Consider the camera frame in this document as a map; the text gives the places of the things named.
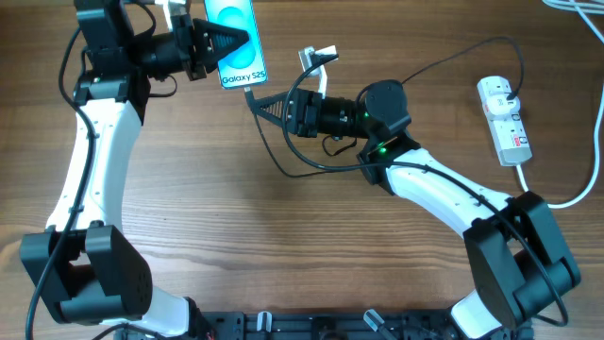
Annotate white cables at corner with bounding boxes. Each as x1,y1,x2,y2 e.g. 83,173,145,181
541,0,604,43

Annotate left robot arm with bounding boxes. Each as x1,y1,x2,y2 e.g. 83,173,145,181
20,0,249,339

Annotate white power strip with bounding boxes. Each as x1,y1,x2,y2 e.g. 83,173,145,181
477,76,532,167

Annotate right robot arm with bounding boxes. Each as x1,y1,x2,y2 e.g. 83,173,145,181
244,80,581,339

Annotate black USB charging cable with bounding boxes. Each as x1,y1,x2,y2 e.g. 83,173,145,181
243,36,526,179

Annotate white charger plug adapter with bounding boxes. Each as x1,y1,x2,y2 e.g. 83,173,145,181
484,94,520,120

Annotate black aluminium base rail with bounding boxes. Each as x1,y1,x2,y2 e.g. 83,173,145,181
114,309,534,340

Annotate white power strip cord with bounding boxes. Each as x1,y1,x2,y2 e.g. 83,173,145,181
514,80,604,210

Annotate teal screen Galaxy smartphone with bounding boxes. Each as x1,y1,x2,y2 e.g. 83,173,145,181
204,0,268,90

